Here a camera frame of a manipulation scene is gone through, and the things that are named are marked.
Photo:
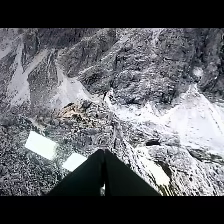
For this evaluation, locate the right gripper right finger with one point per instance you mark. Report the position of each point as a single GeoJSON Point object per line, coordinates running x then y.
{"type": "Point", "coordinates": [125, 181]}

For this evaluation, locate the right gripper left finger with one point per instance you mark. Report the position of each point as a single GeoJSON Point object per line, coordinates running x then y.
{"type": "Point", "coordinates": [85, 179]}

